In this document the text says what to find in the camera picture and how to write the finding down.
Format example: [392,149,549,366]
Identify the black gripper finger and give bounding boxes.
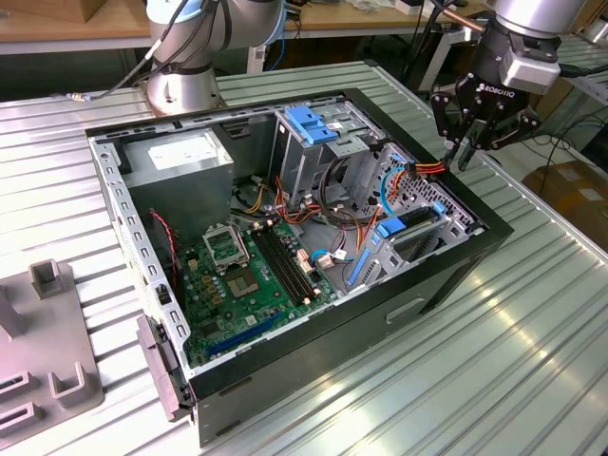
[430,90,484,165]
[458,102,542,171]

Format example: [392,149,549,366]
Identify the orange red yellow power wire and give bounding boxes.
[353,160,451,251]

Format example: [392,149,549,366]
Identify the light blue data wire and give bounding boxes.
[378,152,410,220]

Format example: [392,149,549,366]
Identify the hard disk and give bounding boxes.
[348,201,450,289]

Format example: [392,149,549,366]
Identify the metal disk bay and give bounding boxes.
[341,142,488,295]

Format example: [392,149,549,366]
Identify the large labelled cardboard box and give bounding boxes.
[522,159,608,238]

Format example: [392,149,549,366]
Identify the metal slat side table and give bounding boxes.
[555,35,608,105]

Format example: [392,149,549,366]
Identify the blue drive cage latch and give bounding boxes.
[286,106,339,146]

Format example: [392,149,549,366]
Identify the metal optical drive cage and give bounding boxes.
[273,101,387,206]

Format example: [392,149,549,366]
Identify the black RAM slot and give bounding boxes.
[263,222,318,301]
[251,226,305,308]

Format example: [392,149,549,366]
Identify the metal socket cover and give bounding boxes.
[201,221,252,276]

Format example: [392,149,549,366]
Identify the CPU socket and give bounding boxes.
[224,268,263,301]

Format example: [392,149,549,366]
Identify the open black PC case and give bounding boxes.
[84,87,517,447]

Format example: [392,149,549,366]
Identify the grey Dell power supply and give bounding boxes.
[121,127,237,248]

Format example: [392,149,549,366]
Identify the green motherboard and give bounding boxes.
[175,216,341,367]

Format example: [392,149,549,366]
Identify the blue expansion slot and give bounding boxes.
[206,311,282,358]

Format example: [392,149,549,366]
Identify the plain cardboard box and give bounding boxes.
[77,0,118,24]

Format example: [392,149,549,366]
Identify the wooden desk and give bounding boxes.
[0,0,495,54]

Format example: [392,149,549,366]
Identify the grey parts rack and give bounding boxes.
[0,258,105,441]

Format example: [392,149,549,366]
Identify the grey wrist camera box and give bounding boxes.
[502,46,563,97]

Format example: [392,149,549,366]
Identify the black sleeved wire bundle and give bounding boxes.
[318,155,379,230]

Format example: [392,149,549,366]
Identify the red wire bundle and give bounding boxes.
[274,174,314,227]

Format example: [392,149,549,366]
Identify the blue wire with white plug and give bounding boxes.
[312,245,356,266]

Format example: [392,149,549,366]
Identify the yellow and black wires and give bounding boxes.
[231,182,268,216]

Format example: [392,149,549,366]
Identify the red and black fan wire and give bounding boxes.
[147,207,182,289]

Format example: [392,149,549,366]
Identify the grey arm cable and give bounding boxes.
[59,40,161,104]

